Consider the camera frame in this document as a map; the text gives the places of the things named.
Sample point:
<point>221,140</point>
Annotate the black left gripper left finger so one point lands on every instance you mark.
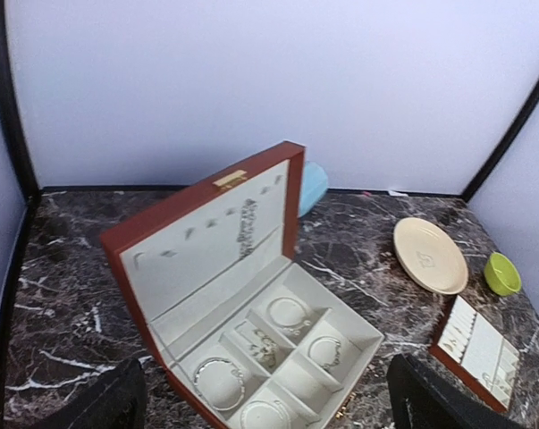
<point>98,396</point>

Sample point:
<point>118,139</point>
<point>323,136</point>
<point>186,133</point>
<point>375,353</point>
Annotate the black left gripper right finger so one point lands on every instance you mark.
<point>420,398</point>

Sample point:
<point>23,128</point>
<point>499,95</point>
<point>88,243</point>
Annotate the red wooden jewelry box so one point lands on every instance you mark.
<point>198,271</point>

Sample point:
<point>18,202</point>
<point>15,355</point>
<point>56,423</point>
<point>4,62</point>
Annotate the silver charm jewelry pile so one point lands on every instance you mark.
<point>263,349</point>

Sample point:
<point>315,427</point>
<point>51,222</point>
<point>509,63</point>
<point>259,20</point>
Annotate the red earring tray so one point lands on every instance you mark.
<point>470,347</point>

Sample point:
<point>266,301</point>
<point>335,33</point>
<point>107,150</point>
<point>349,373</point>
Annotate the silver bangle right compartment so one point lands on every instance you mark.
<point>325,351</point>

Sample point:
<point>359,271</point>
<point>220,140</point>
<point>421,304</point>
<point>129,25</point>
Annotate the silver bangle front compartment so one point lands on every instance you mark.
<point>260,414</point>

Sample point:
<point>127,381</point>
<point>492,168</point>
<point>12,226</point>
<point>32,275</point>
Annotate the silver bangle back compartment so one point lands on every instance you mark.
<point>289,316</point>

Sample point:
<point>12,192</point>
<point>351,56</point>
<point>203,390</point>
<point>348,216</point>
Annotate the cream ceramic plate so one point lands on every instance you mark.
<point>429,256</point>

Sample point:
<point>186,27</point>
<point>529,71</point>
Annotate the green small bowl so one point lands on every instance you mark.
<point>501,275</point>

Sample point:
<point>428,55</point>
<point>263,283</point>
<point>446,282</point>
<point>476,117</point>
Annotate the light blue cup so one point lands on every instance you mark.
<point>314,185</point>

